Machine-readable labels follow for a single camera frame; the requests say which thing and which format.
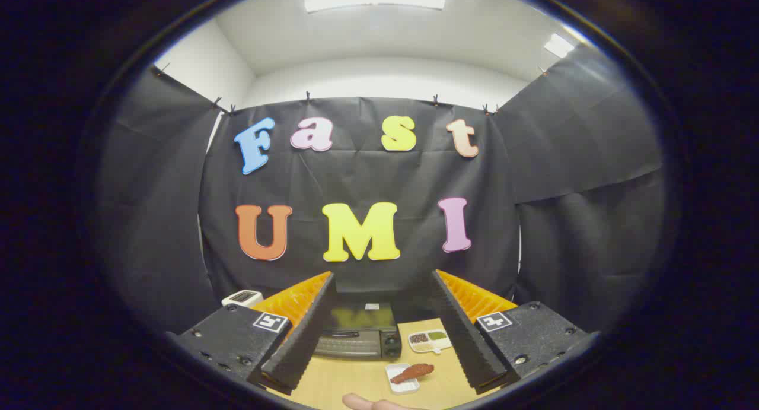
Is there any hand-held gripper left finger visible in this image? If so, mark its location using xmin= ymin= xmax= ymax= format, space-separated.
xmin=168 ymin=272 xmax=336 ymax=396

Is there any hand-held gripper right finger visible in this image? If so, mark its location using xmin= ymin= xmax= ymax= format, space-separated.
xmin=430 ymin=269 xmax=599 ymax=395

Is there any black toaster oven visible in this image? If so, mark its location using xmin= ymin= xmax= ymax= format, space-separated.
xmin=313 ymin=302 xmax=403 ymax=361

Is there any brown chicken drumstick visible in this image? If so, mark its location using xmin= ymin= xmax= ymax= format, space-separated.
xmin=390 ymin=364 xmax=435 ymax=384

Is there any white divided plate with beans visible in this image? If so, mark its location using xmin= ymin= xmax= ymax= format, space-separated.
xmin=408 ymin=329 xmax=452 ymax=355

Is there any white plastic appliance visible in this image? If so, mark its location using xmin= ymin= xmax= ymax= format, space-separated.
xmin=222 ymin=290 xmax=264 ymax=309

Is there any white rectangular tray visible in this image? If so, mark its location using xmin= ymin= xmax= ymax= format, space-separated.
xmin=385 ymin=363 xmax=420 ymax=395

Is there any small ceiling light panel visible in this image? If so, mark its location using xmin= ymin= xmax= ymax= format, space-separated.
xmin=544 ymin=33 xmax=576 ymax=59

